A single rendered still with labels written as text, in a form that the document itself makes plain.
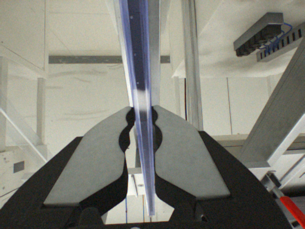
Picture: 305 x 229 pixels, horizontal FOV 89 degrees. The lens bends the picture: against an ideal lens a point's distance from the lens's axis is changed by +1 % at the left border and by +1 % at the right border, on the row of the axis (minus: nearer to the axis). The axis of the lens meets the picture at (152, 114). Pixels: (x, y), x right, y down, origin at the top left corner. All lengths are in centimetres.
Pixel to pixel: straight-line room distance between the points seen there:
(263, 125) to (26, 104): 233
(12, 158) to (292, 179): 95
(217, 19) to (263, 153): 40
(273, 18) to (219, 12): 15
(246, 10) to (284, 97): 33
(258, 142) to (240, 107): 208
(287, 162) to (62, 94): 213
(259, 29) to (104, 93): 175
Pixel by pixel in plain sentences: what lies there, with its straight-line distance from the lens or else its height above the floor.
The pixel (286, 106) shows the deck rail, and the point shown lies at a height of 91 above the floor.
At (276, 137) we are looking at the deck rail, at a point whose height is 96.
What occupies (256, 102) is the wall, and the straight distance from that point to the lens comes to 258.
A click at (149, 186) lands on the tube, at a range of 23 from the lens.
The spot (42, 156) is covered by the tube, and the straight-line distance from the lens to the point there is 20.
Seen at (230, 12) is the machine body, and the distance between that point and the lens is 57.
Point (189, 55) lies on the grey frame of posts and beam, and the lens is 61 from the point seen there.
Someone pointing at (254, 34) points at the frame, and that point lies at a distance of 64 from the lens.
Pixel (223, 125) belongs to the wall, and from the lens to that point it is 227.
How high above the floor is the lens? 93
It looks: 5 degrees down
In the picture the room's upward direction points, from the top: 178 degrees clockwise
